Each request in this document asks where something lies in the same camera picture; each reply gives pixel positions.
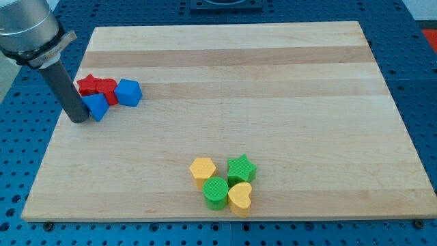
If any yellow heart block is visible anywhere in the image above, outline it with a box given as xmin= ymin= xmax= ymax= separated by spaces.
xmin=228 ymin=182 xmax=253 ymax=218

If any wooden board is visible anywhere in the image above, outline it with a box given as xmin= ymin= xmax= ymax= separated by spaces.
xmin=22 ymin=21 xmax=436 ymax=222

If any blue triangle block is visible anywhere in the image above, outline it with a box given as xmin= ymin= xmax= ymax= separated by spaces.
xmin=82 ymin=93 xmax=109 ymax=122

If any red round block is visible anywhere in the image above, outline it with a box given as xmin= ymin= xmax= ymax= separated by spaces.
xmin=96 ymin=79 xmax=118 ymax=106

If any green cylinder block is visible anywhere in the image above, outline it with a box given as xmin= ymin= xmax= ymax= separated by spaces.
xmin=202 ymin=176 xmax=229 ymax=210

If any yellow hexagon block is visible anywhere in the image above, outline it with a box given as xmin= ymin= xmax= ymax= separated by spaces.
xmin=189 ymin=157 xmax=217 ymax=189

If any red object at edge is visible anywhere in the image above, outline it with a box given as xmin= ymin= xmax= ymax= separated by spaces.
xmin=421 ymin=29 xmax=437 ymax=53

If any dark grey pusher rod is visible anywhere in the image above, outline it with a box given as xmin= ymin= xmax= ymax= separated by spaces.
xmin=39 ymin=60 xmax=89 ymax=123

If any red star block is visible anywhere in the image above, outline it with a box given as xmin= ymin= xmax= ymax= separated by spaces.
xmin=76 ymin=74 xmax=100 ymax=96

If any blue cube block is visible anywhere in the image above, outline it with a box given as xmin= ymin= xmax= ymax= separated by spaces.
xmin=114 ymin=79 xmax=143 ymax=107

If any green star block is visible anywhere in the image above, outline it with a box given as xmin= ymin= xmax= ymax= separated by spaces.
xmin=227 ymin=154 xmax=257 ymax=187

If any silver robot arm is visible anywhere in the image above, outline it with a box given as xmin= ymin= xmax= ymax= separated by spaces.
xmin=1 ymin=0 xmax=76 ymax=69

